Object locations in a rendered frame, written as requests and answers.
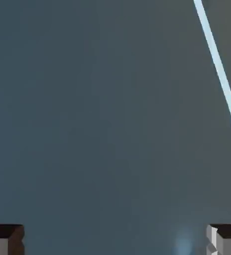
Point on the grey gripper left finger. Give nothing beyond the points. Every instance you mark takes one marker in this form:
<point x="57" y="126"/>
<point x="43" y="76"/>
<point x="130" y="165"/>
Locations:
<point x="2" y="242"/>

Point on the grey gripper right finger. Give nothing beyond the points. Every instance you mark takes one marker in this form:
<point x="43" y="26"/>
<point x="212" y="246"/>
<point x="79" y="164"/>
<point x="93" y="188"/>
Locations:
<point x="227" y="242"/>

